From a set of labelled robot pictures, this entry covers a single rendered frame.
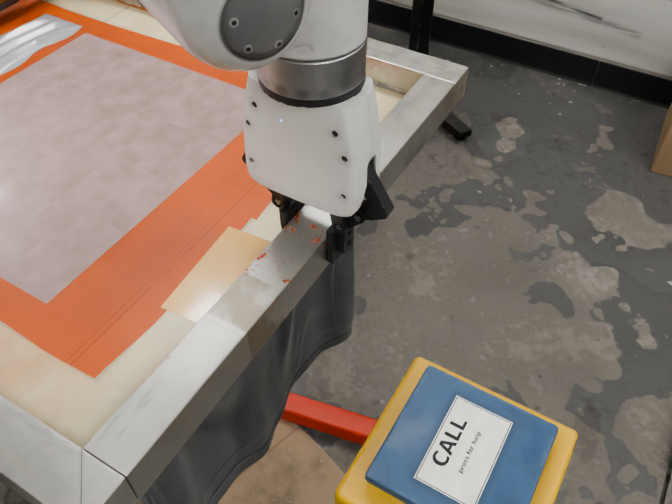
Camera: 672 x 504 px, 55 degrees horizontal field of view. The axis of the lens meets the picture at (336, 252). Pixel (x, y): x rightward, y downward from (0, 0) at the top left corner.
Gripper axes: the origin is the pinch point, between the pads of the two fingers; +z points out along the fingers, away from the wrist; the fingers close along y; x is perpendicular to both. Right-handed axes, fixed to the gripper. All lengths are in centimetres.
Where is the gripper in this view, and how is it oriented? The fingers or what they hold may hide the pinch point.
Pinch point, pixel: (316, 227)
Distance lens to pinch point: 56.1
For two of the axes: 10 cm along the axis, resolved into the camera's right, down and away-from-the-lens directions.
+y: 8.6, 3.8, -3.5
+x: 5.1, -6.3, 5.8
